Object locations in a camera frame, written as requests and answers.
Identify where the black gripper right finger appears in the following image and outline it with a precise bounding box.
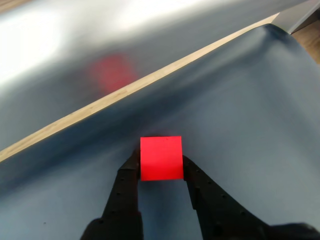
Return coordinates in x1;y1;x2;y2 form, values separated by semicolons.
182;154;276;240

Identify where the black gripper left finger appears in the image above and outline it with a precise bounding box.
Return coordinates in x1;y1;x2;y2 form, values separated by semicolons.
79;148;144;240

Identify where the red cube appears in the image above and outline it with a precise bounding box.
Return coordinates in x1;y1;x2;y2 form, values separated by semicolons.
139;136;185;181

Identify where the dark blue-grey mat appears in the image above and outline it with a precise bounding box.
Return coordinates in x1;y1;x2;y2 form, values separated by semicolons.
0;23;320;240

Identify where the silver metal table frame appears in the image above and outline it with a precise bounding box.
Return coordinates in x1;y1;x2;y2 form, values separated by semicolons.
0;0;320;154

